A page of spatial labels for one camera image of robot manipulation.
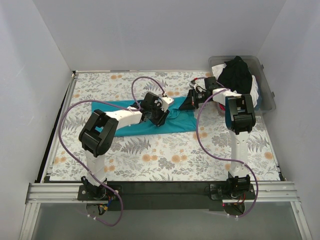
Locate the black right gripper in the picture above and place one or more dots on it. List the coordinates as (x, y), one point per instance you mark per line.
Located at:
(193, 99)

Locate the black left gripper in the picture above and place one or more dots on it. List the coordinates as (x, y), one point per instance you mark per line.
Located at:
(162, 117)

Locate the teal t shirt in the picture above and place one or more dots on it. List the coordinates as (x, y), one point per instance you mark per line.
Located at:
(177, 121)

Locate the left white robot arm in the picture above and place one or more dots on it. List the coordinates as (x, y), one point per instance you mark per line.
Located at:
(96, 145)

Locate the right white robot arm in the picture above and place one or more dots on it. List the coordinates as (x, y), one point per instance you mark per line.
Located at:
(239, 115)

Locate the floral patterned table mat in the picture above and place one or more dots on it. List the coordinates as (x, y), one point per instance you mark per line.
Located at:
(188, 156)

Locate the white garment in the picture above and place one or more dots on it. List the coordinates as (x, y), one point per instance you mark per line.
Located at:
(254, 92)

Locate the pink garment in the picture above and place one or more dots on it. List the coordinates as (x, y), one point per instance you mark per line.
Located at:
(221, 108)

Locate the black t shirt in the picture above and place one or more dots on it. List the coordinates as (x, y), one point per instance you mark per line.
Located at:
(236, 76)

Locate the grey blue garment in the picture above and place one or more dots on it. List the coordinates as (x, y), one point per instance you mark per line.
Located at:
(259, 99)

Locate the clear plastic storage bin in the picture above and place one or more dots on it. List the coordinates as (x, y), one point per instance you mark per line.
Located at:
(256, 69)

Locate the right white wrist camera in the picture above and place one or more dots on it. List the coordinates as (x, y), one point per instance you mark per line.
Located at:
(193, 84)

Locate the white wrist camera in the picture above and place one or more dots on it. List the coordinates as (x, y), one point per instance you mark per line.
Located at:
(166, 102)
(193, 84)

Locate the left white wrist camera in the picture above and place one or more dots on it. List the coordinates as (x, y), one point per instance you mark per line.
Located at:
(166, 102)

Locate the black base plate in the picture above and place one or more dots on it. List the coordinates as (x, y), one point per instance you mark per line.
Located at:
(185, 195)

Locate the aluminium frame rail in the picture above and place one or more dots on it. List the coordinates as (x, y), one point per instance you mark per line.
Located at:
(164, 211)

